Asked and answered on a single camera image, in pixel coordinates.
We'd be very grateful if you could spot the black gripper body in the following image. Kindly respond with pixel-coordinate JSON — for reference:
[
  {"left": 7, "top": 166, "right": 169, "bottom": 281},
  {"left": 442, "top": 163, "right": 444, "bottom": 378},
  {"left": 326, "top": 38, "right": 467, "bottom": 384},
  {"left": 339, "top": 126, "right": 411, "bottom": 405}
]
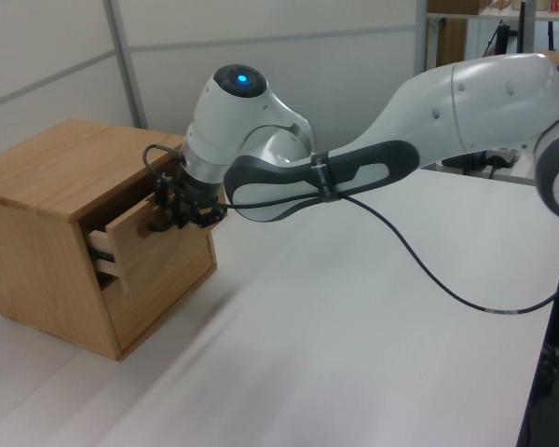
[{"left": 179, "top": 170, "right": 225, "bottom": 209}]

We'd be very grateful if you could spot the wooden drawer with handle notch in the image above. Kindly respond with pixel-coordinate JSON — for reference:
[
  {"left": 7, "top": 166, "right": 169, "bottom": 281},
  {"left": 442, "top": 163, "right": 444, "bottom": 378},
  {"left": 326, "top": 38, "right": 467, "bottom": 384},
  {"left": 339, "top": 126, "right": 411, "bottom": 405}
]
[{"left": 84, "top": 183, "right": 215, "bottom": 299}]

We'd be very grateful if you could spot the wooden drawer with slot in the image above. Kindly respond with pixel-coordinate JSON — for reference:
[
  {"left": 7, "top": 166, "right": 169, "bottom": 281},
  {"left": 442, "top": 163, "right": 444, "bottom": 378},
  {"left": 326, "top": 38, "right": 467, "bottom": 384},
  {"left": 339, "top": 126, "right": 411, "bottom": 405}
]
[{"left": 100, "top": 223, "right": 221, "bottom": 361}]

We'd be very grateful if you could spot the wooden two-drawer cabinet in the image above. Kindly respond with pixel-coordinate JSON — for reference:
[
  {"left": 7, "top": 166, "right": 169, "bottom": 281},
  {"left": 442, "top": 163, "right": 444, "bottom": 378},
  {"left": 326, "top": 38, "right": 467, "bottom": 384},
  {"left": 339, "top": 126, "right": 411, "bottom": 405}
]
[{"left": 0, "top": 118, "right": 221, "bottom": 362}]

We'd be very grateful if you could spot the brown cardboard box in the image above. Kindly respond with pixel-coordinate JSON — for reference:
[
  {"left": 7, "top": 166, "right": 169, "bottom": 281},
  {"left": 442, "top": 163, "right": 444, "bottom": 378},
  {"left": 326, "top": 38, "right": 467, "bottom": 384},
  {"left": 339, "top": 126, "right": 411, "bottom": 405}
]
[{"left": 435, "top": 17, "right": 468, "bottom": 69}]

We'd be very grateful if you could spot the black cable strap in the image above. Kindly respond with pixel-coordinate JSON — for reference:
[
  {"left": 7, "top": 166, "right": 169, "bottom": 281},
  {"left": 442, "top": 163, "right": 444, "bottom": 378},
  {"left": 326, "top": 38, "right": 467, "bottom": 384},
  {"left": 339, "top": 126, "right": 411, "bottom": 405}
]
[{"left": 308, "top": 150, "right": 342, "bottom": 205}]

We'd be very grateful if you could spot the grey partition post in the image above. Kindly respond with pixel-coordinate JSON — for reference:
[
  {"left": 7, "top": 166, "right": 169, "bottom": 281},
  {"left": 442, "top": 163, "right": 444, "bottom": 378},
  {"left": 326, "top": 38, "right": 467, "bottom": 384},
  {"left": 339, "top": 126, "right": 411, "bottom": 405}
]
[
  {"left": 103, "top": 0, "right": 149, "bottom": 130},
  {"left": 414, "top": 0, "right": 430, "bottom": 76}
]

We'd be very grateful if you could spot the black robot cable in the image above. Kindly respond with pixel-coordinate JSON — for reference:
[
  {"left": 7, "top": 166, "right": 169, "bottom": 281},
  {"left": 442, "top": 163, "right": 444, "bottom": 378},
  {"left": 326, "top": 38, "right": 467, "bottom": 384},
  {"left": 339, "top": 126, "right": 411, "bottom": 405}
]
[{"left": 142, "top": 142, "right": 559, "bottom": 316}]

